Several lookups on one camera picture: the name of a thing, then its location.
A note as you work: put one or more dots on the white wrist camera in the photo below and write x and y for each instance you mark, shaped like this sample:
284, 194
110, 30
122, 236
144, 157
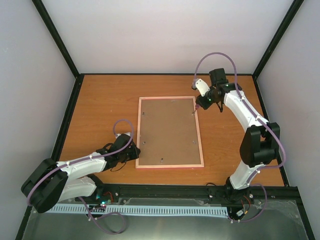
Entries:
127, 133
201, 86

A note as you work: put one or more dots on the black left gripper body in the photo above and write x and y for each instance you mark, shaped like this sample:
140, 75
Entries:
124, 156

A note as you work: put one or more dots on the grey metal front plate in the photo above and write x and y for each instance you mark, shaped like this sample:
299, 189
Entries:
269, 219

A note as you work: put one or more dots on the black enclosure post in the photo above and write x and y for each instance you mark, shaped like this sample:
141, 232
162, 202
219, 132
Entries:
47, 20
281, 30

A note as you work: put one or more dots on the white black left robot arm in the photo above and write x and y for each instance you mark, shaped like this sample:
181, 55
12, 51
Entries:
55, 181

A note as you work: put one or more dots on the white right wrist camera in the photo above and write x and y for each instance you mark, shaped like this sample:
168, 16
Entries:
201, 86

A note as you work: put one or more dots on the black enclosure post right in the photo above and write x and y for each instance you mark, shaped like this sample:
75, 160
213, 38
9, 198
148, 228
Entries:
281, 30

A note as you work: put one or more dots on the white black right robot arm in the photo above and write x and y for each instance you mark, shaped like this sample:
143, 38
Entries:
259, 146

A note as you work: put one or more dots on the black table edge rail left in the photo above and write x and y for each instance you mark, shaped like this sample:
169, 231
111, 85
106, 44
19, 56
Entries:
63, 131

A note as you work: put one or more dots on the light blue slotted cable duct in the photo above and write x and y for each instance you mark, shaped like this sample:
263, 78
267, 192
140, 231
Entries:
143, 210

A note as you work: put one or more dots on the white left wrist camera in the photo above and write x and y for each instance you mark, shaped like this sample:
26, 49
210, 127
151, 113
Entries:
127, 133

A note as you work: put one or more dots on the black table edge rail back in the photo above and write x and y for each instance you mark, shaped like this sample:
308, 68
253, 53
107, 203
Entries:
154, 74

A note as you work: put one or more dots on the black enclosure post left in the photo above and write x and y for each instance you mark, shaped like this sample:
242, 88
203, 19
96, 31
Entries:
47, 20

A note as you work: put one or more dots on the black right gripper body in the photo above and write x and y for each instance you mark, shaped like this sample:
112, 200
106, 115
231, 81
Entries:
206, 104

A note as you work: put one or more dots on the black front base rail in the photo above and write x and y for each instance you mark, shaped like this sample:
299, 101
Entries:
209, 193

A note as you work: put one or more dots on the pink picture frame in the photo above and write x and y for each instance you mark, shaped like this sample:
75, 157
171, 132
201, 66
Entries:
168, 133

